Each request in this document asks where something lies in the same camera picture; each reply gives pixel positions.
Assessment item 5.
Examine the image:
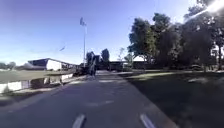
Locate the small dark tree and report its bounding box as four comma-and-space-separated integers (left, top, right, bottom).
100, 48, 111, 64

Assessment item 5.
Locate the grey concrete path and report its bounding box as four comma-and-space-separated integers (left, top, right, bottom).
0, 69, 181, 128

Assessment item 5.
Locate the tall floodlight pole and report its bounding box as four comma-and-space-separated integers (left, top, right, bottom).
79, 17, 88, 68

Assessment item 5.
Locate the robot's own part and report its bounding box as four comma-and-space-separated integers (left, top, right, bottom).
139, 113, 157, 128
71, 114, 87, 128

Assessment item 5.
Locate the group of large trees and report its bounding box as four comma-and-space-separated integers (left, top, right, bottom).
126, 0, 224, 72

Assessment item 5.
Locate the grass verge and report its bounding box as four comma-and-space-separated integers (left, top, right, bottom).
116, 69, 224, 128

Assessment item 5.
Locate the low white fence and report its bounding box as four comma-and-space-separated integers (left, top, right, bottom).
0, 71, 76, 95

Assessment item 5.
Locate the bare dirt strip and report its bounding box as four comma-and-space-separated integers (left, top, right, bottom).
0, 78, 84, 108

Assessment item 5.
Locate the low building with white wall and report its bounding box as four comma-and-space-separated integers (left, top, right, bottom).
27, 57, 79, 72

